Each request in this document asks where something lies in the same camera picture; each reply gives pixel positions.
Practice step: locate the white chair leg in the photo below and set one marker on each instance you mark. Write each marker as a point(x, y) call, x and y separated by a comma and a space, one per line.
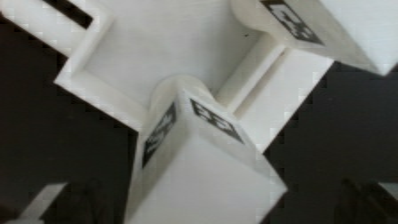
point(343, 29)
point(203, 179)

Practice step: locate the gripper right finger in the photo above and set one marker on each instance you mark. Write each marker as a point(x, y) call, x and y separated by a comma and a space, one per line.
point(368, 203)

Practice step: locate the white chair seat part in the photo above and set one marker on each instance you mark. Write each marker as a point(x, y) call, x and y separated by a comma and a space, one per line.
point(137, 40)

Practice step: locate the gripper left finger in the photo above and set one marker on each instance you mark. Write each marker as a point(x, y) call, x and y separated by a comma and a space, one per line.
point(70, 203)

